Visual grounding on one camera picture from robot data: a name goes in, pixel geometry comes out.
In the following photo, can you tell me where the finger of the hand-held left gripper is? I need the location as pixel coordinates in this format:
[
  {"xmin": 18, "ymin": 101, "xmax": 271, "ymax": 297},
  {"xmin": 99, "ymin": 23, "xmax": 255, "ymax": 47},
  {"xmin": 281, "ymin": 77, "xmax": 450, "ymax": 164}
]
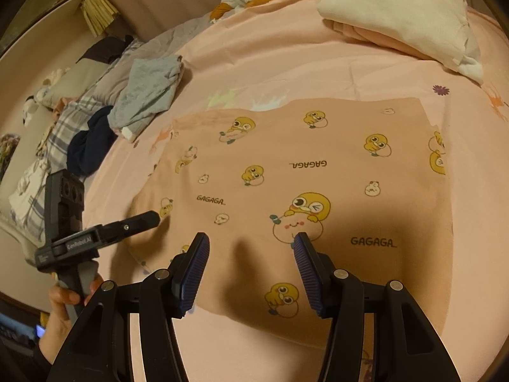
[{"xmin": 97, "ymin": 211, "xmax": 160, "ymax": 247}]

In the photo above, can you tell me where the small white plush toy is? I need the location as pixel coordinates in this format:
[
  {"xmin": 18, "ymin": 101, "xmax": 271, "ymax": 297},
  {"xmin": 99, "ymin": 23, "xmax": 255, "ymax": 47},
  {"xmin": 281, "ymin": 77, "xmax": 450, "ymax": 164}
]
[{"xmin": 22, "ymin": 67, "xmax": 66, "ymax": 124}]

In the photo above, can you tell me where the dark brown pillow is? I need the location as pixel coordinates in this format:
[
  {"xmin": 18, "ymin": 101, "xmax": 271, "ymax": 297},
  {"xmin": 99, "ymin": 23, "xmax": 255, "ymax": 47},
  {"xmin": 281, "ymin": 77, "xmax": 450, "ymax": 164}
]
[{"xmin": 87, "ymin": 35, "xmax": 134, "ymax": 64}]

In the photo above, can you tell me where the folded white and pink blanket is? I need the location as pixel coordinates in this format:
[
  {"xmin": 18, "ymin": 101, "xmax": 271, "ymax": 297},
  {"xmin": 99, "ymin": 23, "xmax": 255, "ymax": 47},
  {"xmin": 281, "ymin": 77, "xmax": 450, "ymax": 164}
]
[{"xmin": 317, "ymin": 0, "xmax": 485, "ymax": 84}]

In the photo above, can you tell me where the grey plaid pillow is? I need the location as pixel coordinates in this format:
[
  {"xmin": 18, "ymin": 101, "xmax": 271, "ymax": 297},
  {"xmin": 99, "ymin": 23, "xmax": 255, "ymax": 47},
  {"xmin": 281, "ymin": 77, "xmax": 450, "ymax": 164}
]
[{"xmin": 10, "ymin": 40, "xmax": 144, "ymax": 243}]

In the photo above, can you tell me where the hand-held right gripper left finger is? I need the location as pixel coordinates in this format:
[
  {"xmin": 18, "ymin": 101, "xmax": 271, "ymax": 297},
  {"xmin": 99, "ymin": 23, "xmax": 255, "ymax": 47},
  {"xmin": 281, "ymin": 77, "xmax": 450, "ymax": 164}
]
[{"xmin": 48, "ymin": 232, "xmax": 211, "ymax": 382}]

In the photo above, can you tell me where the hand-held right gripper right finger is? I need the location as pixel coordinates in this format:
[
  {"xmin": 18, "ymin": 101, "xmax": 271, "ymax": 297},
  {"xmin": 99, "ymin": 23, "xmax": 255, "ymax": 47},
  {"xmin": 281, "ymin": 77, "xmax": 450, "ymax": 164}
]
[{"xmin": 294, "ymin": 232, "xmax": 462, "ymax": 382}]

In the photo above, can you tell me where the grey folded garment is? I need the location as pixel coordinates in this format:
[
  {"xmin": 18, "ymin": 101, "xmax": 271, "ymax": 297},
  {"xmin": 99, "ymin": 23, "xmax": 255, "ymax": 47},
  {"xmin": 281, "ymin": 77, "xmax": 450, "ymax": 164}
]
[{"xmin": 107, "ymin": 55, "xmax": 184, "ymax": 142}]

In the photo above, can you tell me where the person's left hand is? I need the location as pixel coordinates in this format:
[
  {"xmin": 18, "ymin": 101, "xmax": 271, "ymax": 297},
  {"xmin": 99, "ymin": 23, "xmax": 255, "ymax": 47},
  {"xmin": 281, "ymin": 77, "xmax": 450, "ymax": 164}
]
[{"xmin": 48, "ymin": 272, "xmax": 105, "ymax": 363}]

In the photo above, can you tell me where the pink duck print pajama top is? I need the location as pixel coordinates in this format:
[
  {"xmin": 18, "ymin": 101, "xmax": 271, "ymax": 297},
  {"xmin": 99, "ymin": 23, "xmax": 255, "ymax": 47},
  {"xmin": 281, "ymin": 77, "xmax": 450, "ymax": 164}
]
[{"xmin": 131, "ymin": 97, "xmax": 456, "ymax": 321}]

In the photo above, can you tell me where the colourful patterned cloth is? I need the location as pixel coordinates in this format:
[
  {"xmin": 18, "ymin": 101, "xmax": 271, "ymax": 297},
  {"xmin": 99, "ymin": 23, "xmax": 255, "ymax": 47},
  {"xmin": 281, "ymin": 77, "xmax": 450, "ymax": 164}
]
[{"xmin": 0, "ymin": 134, "xmax": 20, "ymax": 180}]

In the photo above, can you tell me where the beige curtain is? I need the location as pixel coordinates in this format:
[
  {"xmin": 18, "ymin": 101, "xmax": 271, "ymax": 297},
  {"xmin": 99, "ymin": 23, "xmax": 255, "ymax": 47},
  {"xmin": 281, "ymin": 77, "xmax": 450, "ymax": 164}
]
[{"xmin": 107, "ymin": 0, "xmax": 247, "ymax": 48}]

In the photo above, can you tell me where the yellow fringed cloth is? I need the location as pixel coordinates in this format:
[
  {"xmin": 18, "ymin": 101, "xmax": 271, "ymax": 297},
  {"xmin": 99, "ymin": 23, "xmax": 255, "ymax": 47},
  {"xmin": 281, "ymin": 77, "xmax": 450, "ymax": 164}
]
[{"xmin": 80, "ymin": 0, "xmax": 121, "ymax": 37}]

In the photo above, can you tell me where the beige pillow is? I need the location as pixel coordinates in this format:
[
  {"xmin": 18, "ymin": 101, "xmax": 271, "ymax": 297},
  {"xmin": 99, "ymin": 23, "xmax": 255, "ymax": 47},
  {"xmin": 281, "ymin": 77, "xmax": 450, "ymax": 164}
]
[{"xmin": 36, "ymin": 58, "xmax": 112, "ymax": 108}]

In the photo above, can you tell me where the dark navy garment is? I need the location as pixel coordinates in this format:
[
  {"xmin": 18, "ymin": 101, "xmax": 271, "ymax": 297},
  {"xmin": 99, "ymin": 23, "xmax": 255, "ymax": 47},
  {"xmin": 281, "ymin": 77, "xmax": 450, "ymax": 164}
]
[{"xmin": 67, "ymin": 105, "xmax": 119, "ymax": 176}]

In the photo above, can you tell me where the white printed cloth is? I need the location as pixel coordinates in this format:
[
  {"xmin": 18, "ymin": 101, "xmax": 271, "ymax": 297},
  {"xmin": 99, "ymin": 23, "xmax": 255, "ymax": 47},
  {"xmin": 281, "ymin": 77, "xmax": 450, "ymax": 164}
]
[{"xmin": 10, "ymin": 155, "xmax": 52, "ymax": 223}]

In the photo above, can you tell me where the pink animal print bedsheet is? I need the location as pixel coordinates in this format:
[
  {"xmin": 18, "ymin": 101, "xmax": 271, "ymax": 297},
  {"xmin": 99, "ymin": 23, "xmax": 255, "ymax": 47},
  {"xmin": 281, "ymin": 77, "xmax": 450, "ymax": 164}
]
[{"xmin": 85, "ymin": 0, "xmax": 509, "ymax": 382}]

